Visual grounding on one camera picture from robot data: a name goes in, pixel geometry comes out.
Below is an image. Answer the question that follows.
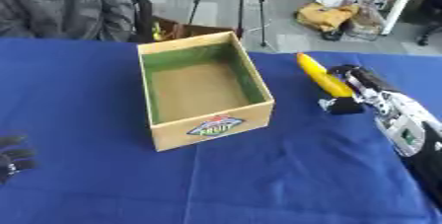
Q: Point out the brown cardboard box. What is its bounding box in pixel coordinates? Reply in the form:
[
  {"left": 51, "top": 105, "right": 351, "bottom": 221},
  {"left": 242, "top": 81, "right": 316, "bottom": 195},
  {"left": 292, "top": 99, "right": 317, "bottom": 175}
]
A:
[{"left": 150, "top": 16, "right": 235, "bottom": 42}]

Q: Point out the black tripod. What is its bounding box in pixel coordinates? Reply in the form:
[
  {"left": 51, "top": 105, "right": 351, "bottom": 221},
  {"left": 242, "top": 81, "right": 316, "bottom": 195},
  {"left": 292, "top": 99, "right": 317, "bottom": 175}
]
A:
[{"left": 186, "top": 0, "right": 273, "bottom": 48}]

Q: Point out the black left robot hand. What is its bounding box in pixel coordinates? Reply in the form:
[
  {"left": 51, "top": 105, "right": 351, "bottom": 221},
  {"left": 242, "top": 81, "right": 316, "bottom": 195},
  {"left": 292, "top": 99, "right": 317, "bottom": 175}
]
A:
[{"left": 0, "top": 134, "right": 38, "bottom": 185}]

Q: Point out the yellow bag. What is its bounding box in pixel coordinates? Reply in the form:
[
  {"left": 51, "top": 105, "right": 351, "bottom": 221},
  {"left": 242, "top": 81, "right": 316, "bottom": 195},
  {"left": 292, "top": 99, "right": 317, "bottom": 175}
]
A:
[{"left": 295, "top": 1, "right": 361, "bottom": 34}]

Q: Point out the person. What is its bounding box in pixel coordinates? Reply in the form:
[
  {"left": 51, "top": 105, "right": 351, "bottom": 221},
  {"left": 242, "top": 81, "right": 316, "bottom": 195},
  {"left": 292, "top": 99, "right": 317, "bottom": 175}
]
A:
[{"left": 0, "top": 0, "right": 138, "bottom": 42}]

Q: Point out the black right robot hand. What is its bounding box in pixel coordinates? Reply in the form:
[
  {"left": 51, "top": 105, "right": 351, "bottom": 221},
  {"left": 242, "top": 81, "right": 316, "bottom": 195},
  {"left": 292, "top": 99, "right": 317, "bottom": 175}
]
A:
[{"left": 318, "top": 64, "right": 396, "bottom": 115}]

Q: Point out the black chair base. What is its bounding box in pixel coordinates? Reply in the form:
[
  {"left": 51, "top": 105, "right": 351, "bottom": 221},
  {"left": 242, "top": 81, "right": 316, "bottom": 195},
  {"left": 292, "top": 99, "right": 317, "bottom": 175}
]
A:
[{"left": 415, "top": 20, "right": 442, "bottom": 46}]

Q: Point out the yellow toy banana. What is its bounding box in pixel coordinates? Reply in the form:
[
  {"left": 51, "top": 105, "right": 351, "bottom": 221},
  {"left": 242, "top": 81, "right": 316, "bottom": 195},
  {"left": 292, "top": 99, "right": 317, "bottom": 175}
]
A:
[{"left": 295, "top": 51, "right": 356, "bottom": 99}]

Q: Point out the tan cardboard box green inside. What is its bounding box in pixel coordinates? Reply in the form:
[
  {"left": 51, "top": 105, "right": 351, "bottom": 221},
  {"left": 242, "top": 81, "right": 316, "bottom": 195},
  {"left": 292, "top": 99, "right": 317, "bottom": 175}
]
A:
[{"left": 136, "top": 31, "right": 276, "bottom": 153}]

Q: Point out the white pole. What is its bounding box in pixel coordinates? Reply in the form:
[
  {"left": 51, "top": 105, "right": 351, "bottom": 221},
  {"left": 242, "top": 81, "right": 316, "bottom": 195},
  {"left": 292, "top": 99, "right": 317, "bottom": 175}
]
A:
[{"left": 380, "top": 0, "right": 428, "bottom": 37}]

